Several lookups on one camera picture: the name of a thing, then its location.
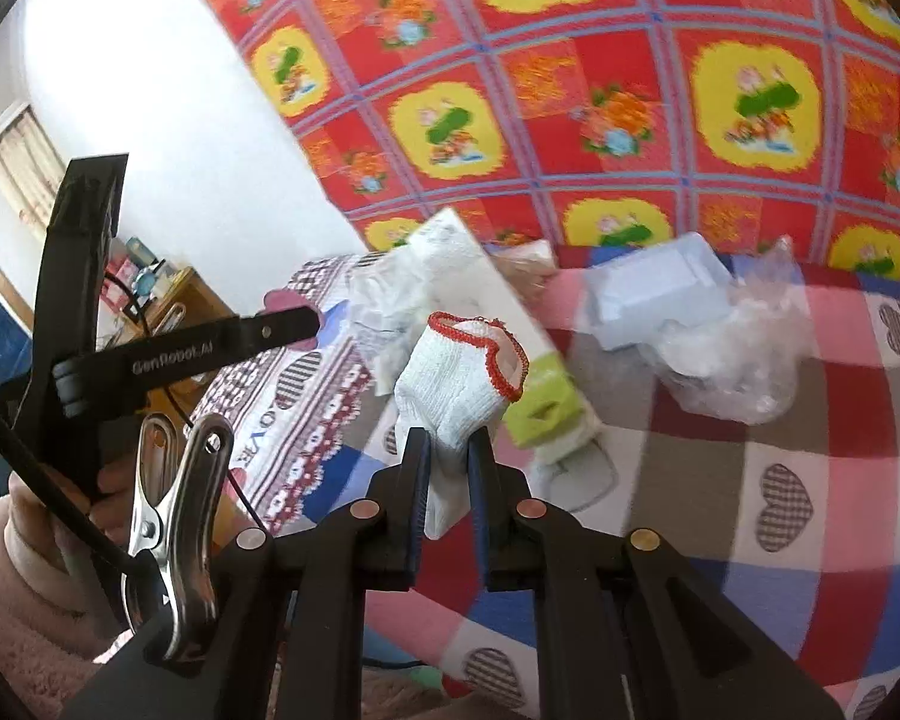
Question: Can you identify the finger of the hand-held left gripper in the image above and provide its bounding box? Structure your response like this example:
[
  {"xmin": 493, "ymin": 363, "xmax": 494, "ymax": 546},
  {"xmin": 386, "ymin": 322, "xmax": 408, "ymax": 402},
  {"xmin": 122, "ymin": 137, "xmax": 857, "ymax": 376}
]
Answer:
[{"xmin": 232, "ymin": 304, "xmax": 323, "ymax": 361}]

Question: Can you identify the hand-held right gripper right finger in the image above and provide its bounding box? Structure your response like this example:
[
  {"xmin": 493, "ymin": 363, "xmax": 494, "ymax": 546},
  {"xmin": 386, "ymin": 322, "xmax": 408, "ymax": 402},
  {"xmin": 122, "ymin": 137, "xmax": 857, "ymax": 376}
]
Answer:
[{"xmin": 466, "ymin": 427, "xmax": 845, "ymax": 720}]

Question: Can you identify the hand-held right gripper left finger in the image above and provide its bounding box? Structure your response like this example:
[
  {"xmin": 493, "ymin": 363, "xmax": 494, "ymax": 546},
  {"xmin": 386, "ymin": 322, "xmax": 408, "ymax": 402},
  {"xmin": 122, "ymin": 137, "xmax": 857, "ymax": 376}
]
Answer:
[{"xmin": 60, "ymin": 427, "xmax": 432, "ymax": 720}]

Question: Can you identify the white knit glove red trim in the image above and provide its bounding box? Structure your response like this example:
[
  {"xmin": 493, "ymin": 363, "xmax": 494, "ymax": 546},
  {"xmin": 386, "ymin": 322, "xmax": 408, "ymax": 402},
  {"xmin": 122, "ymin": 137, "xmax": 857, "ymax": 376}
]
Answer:
[{"xmin": 394, "ymin": 311, "xmax": 530, "ymax": 541}]

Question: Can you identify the clear plastic bag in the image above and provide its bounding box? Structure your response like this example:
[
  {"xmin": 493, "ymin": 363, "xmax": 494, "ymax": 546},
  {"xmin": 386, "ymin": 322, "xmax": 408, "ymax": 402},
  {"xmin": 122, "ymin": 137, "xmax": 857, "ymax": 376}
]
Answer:
[{"xmin": 656, "ymin": 236, "xmax": 811, "ymax": 425}]

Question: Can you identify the person's left hand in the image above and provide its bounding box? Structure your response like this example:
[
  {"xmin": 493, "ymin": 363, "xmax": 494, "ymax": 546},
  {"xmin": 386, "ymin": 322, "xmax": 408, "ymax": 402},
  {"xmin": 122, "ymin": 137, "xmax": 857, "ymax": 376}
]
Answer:
[{"xmin": 4, "ymin": 454, "xmax": 151, "ymax": 563}]

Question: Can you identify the wooden nightstand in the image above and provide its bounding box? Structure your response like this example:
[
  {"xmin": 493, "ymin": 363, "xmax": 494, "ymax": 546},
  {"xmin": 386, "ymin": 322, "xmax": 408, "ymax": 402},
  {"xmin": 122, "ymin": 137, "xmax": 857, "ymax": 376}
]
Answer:
[{"xmin": 97, "ymin": 262, "xmax": 241, "ymax": 406}]

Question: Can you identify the white crumpled plastic bag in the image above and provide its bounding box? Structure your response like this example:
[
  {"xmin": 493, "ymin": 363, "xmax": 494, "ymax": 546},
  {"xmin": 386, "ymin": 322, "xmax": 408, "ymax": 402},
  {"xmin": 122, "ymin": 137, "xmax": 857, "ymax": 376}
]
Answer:
[{"xmin": 345, "ymin": 251, "xmax": 436, "ymax": 398}]

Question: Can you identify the cream patterned curtain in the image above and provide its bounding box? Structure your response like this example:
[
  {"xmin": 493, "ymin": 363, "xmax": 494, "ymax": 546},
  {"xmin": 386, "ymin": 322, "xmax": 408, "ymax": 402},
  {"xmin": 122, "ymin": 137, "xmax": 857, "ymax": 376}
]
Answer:
[{"xmin": 0, "ymin": 109, "xmax": 68, "ymax": 226}]

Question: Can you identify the long white green box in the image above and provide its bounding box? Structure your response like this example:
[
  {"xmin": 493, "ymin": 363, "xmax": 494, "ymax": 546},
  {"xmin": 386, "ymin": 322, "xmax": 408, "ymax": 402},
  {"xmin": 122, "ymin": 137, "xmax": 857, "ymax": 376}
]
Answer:
[{"xmin": 405, "ymin": 208, "xmax": 608, "ymax": 466}]

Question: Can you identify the metal spring clip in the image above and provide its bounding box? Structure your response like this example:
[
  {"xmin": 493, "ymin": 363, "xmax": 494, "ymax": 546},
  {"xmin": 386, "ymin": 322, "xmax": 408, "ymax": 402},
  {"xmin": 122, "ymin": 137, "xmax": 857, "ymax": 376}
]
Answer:
[{"xmin": 120, "ymin": 414, "xmax": 235, "ymax": 665}]

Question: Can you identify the plaid heart bed blanket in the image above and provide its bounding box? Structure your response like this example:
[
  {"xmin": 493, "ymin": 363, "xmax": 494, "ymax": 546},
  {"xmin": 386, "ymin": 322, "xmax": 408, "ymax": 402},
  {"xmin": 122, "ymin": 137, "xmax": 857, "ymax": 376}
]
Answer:
[{"xmin": 195, "ymin": 244, "xmax": 900, "ymax": 720}]

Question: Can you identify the beige crumpled paper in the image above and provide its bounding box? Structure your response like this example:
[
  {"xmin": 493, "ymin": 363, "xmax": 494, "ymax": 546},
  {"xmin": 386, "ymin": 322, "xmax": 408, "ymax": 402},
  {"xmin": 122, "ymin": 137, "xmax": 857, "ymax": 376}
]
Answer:
[{"xmin": 491, "ymin": 240, "xmax": 560, "ymax": 293}]

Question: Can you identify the pale lavender plastic tray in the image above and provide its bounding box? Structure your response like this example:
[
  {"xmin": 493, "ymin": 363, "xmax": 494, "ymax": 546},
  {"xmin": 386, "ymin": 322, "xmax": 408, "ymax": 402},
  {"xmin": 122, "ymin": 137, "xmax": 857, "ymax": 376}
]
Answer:
[{"xmin": 581, "ymin": 232, "xmax": 732, "ymax": 352}]

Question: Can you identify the red floral printed cloth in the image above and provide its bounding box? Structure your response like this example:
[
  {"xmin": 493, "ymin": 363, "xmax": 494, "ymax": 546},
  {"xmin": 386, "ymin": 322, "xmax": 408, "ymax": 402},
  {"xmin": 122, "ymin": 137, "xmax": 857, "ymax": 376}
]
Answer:
[{"xmin": 176, "ymin": 0, "xmax": 900, "ymax": 282}]

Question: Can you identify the thin black cable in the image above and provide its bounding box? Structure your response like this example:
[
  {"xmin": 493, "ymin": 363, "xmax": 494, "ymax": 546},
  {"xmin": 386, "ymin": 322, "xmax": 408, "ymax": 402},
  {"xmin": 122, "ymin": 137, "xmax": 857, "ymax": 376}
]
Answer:
[{"xmin": 101, "ymin": 274, "xmax": 275, "ymax": 541}]

